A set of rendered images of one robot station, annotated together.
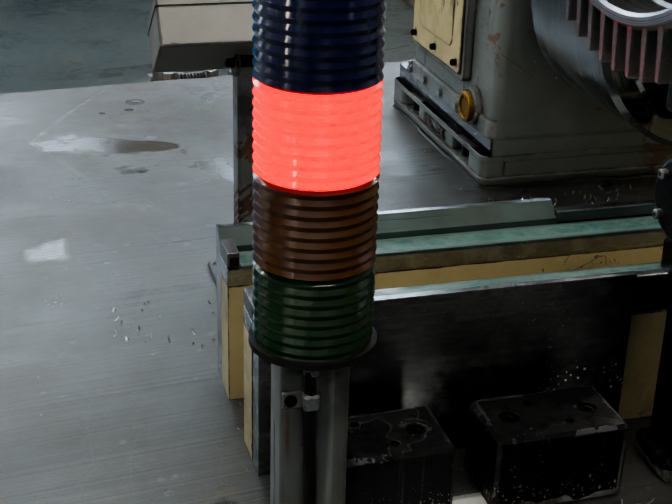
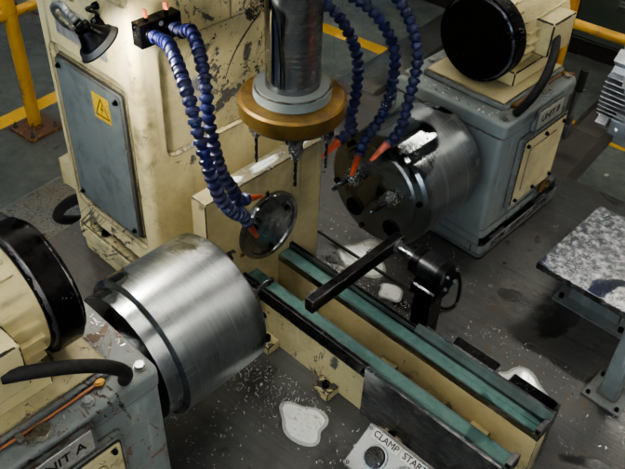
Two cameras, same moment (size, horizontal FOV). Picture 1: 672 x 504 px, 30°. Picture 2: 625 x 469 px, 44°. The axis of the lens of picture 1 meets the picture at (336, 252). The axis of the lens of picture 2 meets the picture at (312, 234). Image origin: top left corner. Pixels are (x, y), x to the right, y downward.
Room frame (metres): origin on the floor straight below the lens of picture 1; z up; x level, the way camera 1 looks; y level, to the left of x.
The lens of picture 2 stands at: (1.55, 0.51, 2.01)
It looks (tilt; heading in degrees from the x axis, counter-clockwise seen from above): 41 degrees down; 238
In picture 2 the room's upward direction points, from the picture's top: 3 degrees clockwise
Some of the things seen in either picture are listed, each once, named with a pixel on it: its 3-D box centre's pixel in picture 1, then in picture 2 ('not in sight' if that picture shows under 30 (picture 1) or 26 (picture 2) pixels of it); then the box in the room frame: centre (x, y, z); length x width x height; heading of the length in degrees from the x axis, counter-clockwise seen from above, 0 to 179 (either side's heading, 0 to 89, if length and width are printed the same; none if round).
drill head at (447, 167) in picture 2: not in sight; (414, 166); (0.67, -0.52, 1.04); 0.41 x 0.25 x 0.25; 16
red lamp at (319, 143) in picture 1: (317, 124); not in sight; (0.55, 0.01, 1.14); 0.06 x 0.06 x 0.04
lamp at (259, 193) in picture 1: (315, 214); not in sight; (0.55, 0.01, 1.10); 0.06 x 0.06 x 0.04
